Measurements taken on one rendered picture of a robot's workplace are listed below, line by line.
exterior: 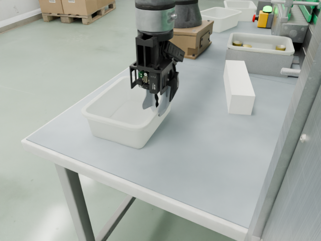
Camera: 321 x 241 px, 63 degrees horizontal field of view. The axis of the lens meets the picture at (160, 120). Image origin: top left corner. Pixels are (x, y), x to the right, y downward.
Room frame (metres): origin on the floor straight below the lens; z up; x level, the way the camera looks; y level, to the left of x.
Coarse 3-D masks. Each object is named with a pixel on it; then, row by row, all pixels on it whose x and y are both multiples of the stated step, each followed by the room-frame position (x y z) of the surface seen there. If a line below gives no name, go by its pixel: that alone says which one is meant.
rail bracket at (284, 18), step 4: (272, 0) 1.05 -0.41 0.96; (276, 0) 1.05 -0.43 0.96; (280, 0) 1.04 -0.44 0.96; (284, 0) 1.04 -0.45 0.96; (288, 0) 1.03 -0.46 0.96; (292, 0) 1.02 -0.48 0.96; (320, 0) 1.00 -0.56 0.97; (284, 4) 1.03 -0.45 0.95; (288, 4) 1.03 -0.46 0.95; (292, 4) 1.03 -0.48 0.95; (296, 4) 1.03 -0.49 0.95; (300, 4) 1.02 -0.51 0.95; (304, 4) 1.02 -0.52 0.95; (308, 4) 1.01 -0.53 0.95; (312, 4) 1.01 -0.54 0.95; (316, 4) 1.01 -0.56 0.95; (320, 4) 1.00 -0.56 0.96; (288, 8) 1.03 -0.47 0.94; (320, 8) 1.00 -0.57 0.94; (284, 12) 1.03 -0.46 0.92; (284, 16) 1.03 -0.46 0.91; (280, 20) 1.03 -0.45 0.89; (284, 20) 1.03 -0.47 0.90
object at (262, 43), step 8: (232, 40) 1.00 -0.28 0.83; (240, 40) 1.04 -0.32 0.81; (248, 40) 1.03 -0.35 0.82; (256, 40) 1.02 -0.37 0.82; (264, 40) 1.02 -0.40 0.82; (272, 40) 1.01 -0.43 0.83; (280, 40) 1.00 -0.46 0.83; (288, 40) 0.97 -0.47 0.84; (232, 48) 0.90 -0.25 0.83; (240, 48) 0.89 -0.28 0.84; (248, 48) 0.88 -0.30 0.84; (256, 48) 0.88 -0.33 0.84; (264, 48) 1.01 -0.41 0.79; (272, 48) 1.00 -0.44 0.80; (288, 48) 0.92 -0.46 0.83
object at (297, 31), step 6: (282, 24) 1.03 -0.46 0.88; (288, 24) 1.02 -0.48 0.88; (294, 24) 1.02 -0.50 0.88; (300, 24) 1.01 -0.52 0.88; (306, 24) 1.01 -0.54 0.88; (282, 30) 1.03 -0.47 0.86; (288, 30) 1.02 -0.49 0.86; (294, 30) 1.01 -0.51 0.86; (300, 30) 1.01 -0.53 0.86; (306, 30) 1.00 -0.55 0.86; (288, 36) 1.02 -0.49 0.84; (294, 36) 1.01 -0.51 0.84; (300, 36) 1.01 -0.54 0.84; (294, 42) 1.01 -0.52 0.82; (300, 42) 1.01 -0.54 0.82
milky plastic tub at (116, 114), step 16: (128, 80) 0.69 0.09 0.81; (96, 96) 0.58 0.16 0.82; (112, 96) 0.62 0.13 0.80; (128, 96) 0.69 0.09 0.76; (144, 96) 0.67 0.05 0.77; (160, 96) 0.65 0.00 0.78; (96, 112) 0.55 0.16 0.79; (112, 112) 0.61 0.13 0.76; (128, 112) 0.61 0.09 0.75; (144, 112) 0.61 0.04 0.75; (96, 128) 0.50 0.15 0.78; (112, 128) 0.48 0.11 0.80; (128, 128) 0.45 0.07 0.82; (144, 128) 0.45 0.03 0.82; (128, 144) 0.47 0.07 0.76; (144, 144) 0.47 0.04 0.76
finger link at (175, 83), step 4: (176, 72) 0.53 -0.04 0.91; (176, 76) 0.52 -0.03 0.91; (172, 80) 0.52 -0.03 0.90; (176, 80) 0.52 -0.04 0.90; (168, 84) 0.53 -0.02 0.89; (172, 84) 0.52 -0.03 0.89; (176, 84) 0.52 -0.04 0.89; (172, 88) 0.52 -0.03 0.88; (176, 88) 0.52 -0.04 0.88; (172, 92) 0.53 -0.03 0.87; (172, 96) 0.53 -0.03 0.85
